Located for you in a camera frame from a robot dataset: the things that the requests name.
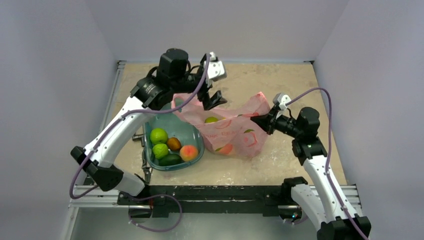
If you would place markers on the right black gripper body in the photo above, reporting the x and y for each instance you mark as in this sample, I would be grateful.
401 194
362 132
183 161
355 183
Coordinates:
271 121

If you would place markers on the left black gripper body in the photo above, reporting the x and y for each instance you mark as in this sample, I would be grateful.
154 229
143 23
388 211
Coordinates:
204 93

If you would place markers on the green fake pear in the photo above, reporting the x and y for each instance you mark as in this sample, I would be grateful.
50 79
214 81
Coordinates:
211 119

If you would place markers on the pink plastic bag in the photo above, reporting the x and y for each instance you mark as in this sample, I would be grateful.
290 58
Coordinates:
234 134

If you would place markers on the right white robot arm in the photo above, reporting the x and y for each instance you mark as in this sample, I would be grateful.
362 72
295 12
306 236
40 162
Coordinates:
330 211

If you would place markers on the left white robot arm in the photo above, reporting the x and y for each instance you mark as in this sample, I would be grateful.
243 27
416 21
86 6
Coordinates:
173 75

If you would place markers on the brown fake kiwi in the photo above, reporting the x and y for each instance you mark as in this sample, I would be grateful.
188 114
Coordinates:
174 144

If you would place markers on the pink fake peach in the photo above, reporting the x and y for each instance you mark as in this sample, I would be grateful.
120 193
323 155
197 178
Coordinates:
188 153

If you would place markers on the green fake apple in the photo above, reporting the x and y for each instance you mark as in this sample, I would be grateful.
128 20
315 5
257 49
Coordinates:
158 136

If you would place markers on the dark green fake avocado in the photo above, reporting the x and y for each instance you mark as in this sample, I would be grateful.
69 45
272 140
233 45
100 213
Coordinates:
170 160

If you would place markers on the black metal tool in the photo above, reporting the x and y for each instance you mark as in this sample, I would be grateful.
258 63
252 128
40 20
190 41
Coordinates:
139 138

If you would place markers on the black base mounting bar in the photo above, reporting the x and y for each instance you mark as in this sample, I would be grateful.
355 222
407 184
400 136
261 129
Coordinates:
267 200

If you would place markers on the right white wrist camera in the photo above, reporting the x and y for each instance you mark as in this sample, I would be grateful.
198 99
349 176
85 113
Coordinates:
281 102

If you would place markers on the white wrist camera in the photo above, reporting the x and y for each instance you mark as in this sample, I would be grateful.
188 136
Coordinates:
281 102
215 68

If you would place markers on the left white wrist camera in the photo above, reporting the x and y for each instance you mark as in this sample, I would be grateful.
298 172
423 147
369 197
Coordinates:
215 68

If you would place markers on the aluminium frame rail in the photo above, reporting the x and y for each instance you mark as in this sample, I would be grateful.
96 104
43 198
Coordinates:
96 198

